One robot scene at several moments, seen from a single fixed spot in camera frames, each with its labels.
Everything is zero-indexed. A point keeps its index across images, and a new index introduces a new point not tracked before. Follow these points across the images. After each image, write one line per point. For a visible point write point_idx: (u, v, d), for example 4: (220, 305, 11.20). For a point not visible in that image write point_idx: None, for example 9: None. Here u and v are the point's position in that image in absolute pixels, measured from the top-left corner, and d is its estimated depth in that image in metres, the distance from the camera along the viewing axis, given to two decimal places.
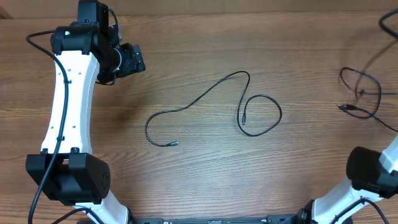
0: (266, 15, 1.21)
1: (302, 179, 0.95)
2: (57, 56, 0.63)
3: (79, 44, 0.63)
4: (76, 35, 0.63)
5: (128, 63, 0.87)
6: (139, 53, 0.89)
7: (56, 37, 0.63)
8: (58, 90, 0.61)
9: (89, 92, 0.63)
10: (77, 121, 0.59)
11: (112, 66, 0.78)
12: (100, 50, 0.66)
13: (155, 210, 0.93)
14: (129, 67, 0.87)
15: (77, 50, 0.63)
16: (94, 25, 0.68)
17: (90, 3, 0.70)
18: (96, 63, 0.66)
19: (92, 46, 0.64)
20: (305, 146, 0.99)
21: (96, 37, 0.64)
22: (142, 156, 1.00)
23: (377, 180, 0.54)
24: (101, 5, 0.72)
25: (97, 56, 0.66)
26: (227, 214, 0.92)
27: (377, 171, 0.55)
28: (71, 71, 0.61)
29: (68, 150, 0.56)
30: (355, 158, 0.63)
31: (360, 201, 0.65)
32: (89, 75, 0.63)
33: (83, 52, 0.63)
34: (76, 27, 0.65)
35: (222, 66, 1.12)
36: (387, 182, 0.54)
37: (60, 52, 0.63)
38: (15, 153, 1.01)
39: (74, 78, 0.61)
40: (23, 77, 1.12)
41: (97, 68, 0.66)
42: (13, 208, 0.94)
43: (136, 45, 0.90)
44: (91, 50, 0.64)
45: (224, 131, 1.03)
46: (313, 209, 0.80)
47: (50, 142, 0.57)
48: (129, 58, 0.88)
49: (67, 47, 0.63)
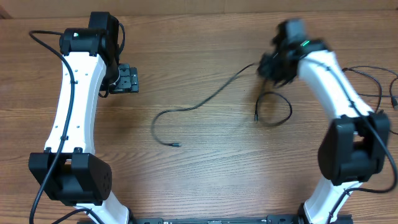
0: (266, 15, 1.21)
1: (303, 179, 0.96)
2: (64, 56, 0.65)
3: (87, 46, 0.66)
4: (85, 37, 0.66)
5: (123, 81, 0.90)
6: (136, 76, 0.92)
7: (64, 38, 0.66)
8: (63, 90, 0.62)
9: (94, 94, 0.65)
10: (81, 121, 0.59)
11: (111, 79, 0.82)
12: (107, 53, 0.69)
13: (155, 210, 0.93)
14: (123, 86, 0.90)
15: (84, 51, 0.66)
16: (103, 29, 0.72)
17: (102, 14, 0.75)
18: (103, 65, 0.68)
19: (100, 49, 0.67)
20: (305, 146, 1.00)
21: (104, 40, 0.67)
22: (142, 156, 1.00)
23: (336, 128, 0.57)
24: (112, 18, 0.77)
25: (103, 58, 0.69)
26: (227, 214, 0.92)
27: (331, 127, 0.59)
28: (78, 72, 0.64)
29: (71, 149, 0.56)
30: (324, 158, 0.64)
31: (345, 193, 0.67)
32: (94, 78, 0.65)
33: (90, 53, 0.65)
34: (86, 30, 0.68)
35: (222, 66, 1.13)
36: (345, 127, 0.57)
37: (68, 53, 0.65)
38: (15, 153, 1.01)
39: (79, 79, 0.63)
40: (23, 77, 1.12)
41: (104, 71, 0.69)
42: (13, 208, 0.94)
43: (134, 68, 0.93)
44: (98, 51, 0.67)
45: (224, 131, 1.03)
46: (306, 211, 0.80)
47: (54, 141, 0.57)
48: (125, 77, 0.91)
49: (75, 48, 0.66)
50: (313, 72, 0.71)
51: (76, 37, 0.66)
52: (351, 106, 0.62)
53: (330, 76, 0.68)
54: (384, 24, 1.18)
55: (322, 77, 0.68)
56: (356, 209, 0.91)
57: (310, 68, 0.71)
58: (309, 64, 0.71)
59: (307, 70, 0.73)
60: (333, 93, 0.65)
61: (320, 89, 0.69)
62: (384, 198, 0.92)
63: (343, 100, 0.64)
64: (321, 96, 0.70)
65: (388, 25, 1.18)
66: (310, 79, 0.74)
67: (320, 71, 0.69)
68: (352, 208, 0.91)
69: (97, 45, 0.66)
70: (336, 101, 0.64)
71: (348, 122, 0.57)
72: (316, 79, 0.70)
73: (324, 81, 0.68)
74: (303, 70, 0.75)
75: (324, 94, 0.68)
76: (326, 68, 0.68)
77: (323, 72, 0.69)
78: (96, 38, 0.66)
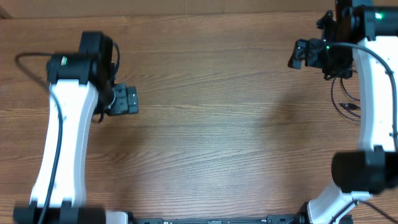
0: (267, 15, 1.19)
1: (302, 179, 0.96)
2: (53, 86, 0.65)
3: (76, 74, 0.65)
4: (74, 65, 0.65)
5: (120, 102, 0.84)
6: (135, 96, 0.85)
7: (52, 63, 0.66)
8: (51, 128, 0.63)
9: (86, 122, 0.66)
10: (69, 164, 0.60)
11: (106, 102, 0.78)
12: (99, 79, 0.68)
13: (155, 210, 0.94)
14: (120, 107, 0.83)
15: (73, 81, 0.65)
16: (96, 51, 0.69)
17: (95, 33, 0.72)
18: (94, 95, 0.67)
19: (89, 75, 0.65)
20: (305, 146, 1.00)
21: (95, 66, 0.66)
22: (142, 156, 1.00)
23: (366, 162, 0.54)
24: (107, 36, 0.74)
25: (95, 86, 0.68)
26: (227, 214, 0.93)
27: (360, 155, 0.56)
28: (66, 106, 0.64)
29: (60, 198, 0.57)
30: (339, 165, 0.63)
31: (352, 202, 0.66)
32: (84, 111, 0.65)
33: (79, 84, 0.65)
34: (75, 56, 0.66)
35: (222, 66, 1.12)
36: (374, 162, 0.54)
37: (56, 83, 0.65)
38: (15, 153, 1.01)
39: (68, 114, 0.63)
40: (23, 77, 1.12)
41: (95, 101, 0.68)
42: (13, 208, 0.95)
43: (132, 87, 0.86)
44: (89, 80, 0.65)
45: (223, 131, 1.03)
46: (309, 212, 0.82)
47: (41, 188, 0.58)
48: (122, 98, 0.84)
49: (63, 76, 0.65)
50: (368, 65, 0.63)
51: (64, 65, 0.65)
52: (392, 136, 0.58)
53: (386, 85, 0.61)
54: None
55: (377, 79, 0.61)
56: (357, 209, 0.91)
57: (369, 63, 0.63)
58: (369, 56, 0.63)
59: (363, 61, 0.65)
60: (381, 110, 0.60)
61: (369, 94, 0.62)
62: (384, 198, 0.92)
63: (386, 125, 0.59)
64: (364, 96, 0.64)
65: None
66: (359, 68, 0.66)
67: (377, 71, 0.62)
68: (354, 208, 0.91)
69: (87, 73, 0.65)
70: (378, 122, 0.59)
71: (379, 159, 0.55)
72: (369, 76, 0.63)
73: (377, 88, 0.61)
74: (358, 50, 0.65)
75: (369, 103, 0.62)
76: (388, 70, 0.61)
77: (380, 73, 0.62)
78: (86, 65, 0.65)
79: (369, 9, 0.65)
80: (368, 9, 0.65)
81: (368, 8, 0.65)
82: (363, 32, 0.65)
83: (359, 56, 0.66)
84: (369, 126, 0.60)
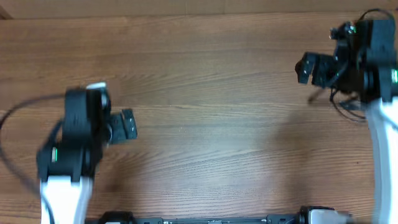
0: (267, 16, 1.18)
1: (302, 179, 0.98)
2: (43, 185, 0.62)
3: (67, 170, 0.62)
4: (64, 158, 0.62)
5: (117, 132, 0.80)
6: (132, 119, 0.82)
7: (42, 155, 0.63)
8: (44, 216, 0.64)
9: (83, 206, 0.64)
10: None
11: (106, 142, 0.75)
12: (91, 163, 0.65)
13: (155, 210, 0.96)
14: (118, 139, 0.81)
15: (66, 174, 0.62)
16: (86, 130, 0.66)
17: (79, 96, 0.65)
18: (89, 181, 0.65)
19: (84, 169, 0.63)
20: (305, 146, 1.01)
21: (87, 154, 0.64)
22: (142, 156, 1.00)
23: None
24: (91, 93, 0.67)
25: (89, 172, 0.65)
26: (227, 214, 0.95)
27: None
28: (58, 206, 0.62)
29: None
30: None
31: None
32: (79, 200, 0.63)
33: (71, 183, 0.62)
34: (64, 145, 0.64)
35: (222, 67, 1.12)
36: None
37: (47, 179, 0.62)
38: (16, 152, 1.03)
39: (58, 205, 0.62)
40: (25, 77, 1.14)
41: (91, 183, 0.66)
42: (13, 208, 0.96)
43: (128, 111, 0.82)
44: (81, 174, 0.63)
45: (223, 131, 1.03)
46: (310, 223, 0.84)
47: None
48: (119, 129, 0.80)
49: (53, 173, 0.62)
50: (384, 132, 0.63)
51: (55, 162, 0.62)
52: None
53: None
54: None
55: (393, 148, 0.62)
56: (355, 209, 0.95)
57: (385, 129, 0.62)
58: (386, 123, 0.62)
59: (377, 125, 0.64)
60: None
61: (384, 161, 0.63)
62: None
63: None
64: (377, 160, 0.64)
65: None
66: (372, 127, 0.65)
67: (392, 138, 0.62)
68: (352, 208, 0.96)
69: (80, 170, 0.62)
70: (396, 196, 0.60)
71: None
72: (384, 144, 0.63)
73: (392, 157, 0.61)
74: (372, 114, 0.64)
75: (384, 172, 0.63)
76: None
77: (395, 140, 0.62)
78: (77, 160, 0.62)
79: (386, 70, 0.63)
80: (385, 70, 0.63)
81: (386, 70, 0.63)
82: (377, 93, 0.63)
83: (374, 121, 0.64)
84: (386, 198, 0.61)
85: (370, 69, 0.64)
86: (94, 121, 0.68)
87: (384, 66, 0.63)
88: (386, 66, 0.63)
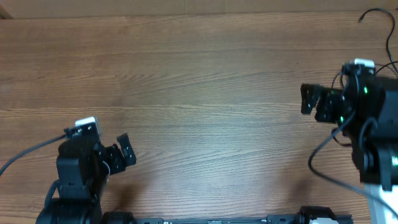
0: (267, 15, 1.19)
1: (303, 178, 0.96)
2: None
3: None
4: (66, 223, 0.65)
5: (117, 163, 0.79)
6: (132, 155, 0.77)
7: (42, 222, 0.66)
8: None
9: None
10: None
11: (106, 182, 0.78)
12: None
13: (155, 210, 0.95)
14: (116, 168, 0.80)
15: None
16: (84, 193, 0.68)
17: (71, 161, 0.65)
18: None
19: None
20: (305, 146, 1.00)
21: (88, 221, 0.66)
22: (142, 156, 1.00)
23: None
24: (85, 154, 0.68)
25: None
26: (227, 214, 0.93)
27: None
28: None
29: None
30: None
31: None
32: None
33: None
34: (64, 214, 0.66)
35: (222, 66, 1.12)
36: None
37: None
38: (14, 153, 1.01)
39: None
40: (24, 77, 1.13)
41: None
42: (13, 208, 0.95)
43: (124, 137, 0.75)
44: None
45: (224, 131, 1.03)
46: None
47: None
48: (115, 160, 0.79)
49: None
50: (382, 214, 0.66)
51: None
52: None
53: None
54: (383, 23, 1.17)
55: None
56: (357, 209, 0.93)
57: (384, 213, 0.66)
58: (385, 208, 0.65)
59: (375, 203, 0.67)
60: None
61: None
62: None
63: None
64: None
65: (389, 25, 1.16)
66: (371, 204, 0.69)
67: None
68: (354, 208, 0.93)
69: None
70: None
71: None
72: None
73: None
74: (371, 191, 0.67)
75: None
76: None
77: None
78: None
79: (385, 152, 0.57)
80: (384, 153, 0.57)
81: (386, 154, 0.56)
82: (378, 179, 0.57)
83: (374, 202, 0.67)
84: None
85: (367, 147, 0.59)
86: (91, 183, 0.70)
87: (383, 146, 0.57)
88: (386, 147, 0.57)
